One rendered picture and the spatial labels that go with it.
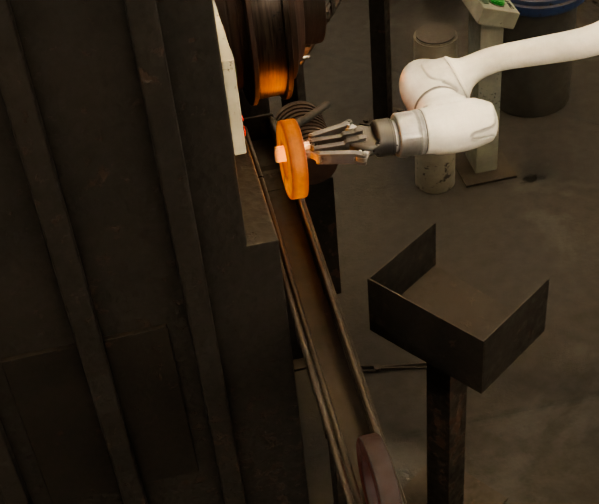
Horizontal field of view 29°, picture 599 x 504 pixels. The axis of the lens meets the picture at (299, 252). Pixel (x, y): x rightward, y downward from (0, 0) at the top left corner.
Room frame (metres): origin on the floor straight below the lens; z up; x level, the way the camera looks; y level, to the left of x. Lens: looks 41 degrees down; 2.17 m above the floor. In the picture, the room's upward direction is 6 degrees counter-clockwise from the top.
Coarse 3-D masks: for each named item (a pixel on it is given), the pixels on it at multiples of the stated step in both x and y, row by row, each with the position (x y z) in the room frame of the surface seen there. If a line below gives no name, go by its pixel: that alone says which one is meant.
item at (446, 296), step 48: (432, 240) 1.68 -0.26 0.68; (384, 288) 1.52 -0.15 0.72; (432, 288) 1.62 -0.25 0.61; (384, 336) 1.52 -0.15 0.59; (432, 336) 1.44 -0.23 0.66; (480, 336) 1.49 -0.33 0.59; (528, 336) 1.46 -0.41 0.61; (432, 384) 1.53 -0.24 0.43; (480, 384) 1.36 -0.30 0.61; (432, 432) 1.53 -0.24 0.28; (432, 480) 1.53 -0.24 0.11
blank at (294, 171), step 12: (288, 120) 1.82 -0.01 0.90; (276, 132) 1.86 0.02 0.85; (288, 132) 1.78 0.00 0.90; (300, 132) 1.78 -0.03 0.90; (288, 144) 1.75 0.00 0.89; (300, 144) 1.75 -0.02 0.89; (288, 156) 1.74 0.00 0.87; (300, 156) 1.73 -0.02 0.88; (288, 168) 1.75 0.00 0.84; (300, 168) 1.72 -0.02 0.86; (288, 180) 1.75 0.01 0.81; (300, 180) 1.72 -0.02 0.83; (288, 192) 1.76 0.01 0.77; (300, 192) 1.72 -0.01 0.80
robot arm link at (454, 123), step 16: (432, 96) 1.89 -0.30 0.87; (448, 96) 1.88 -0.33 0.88; (464, 96) 1.88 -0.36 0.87; (432, 112) 1.83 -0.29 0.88; (448, 112) 1.82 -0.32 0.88; (464, 112) 1.82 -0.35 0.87; (480, 112) 1.83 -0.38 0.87; (432, 128) 1.80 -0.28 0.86; (448, 128) 1.80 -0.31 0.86; (464, 128) 1.80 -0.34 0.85; (480, 128) 1.80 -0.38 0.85; (496, 128) 1.82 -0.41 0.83; (432, 144) 1.79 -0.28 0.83; (448, 144) 1.79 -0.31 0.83; (464, 144) 1.79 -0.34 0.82; (480, 144) 1.81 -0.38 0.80
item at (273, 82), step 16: (256, 0) 1.78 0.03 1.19; (272, 0) 1.78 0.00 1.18; (256, 16) 1.77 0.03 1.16; (272, 16) 1.77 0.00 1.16; (288, 16) 1.76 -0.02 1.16; (256, 32) 1.76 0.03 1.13; (272, 32) 1.77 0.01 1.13; (288, 32) 1.76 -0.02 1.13; (272, 48) 1.77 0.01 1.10; (288, 48) 1.76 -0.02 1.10; (272, 64) 1.77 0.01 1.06; (288, 64) 1.77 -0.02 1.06; (272, 80) 1.79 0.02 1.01; (288, 80) 1.79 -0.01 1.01; (272, 96) 1.85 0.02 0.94; (288, 96) 1.83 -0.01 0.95
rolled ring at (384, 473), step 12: (360, 444) 1.15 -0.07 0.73; (372, 444) 1.12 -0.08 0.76; (384, 444) 1.12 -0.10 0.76; (360, 456) 1.15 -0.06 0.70; (372, 456) 1.10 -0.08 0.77; (384, 456) 1.09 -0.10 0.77; (360, 468) 1.16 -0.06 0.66; (372, 468) 1.08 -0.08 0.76; (384, 468) 1.07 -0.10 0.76; (372, 480) 1.15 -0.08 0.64; (384, 480) 1.06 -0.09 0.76; (396, 480) 1.06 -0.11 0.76; (372, 492) 1.13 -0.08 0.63; (384, 492) 1.04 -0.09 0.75; (396, 492) 1.04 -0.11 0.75
